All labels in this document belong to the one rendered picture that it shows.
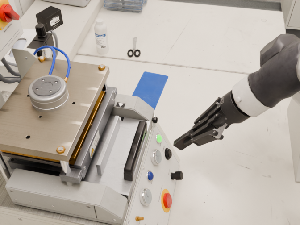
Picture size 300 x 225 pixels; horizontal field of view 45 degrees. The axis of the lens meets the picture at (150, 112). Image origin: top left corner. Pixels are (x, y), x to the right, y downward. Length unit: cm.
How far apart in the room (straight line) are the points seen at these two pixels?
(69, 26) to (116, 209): 102
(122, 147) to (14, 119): 25
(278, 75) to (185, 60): 76
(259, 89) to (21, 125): 49
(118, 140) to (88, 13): 93
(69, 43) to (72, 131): 83
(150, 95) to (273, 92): 63
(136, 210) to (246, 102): 34
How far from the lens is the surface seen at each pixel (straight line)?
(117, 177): 81
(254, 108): 79
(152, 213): 91
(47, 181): 79
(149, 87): 133
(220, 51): 154
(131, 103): 92
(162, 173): 98
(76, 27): 161
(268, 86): 76
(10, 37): 88
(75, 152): 75
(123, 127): 90
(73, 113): 75
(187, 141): 93
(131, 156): 79
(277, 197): 110
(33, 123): 75
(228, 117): 82
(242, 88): 79
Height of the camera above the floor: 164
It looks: 46 degrees down
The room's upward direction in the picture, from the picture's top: straight up
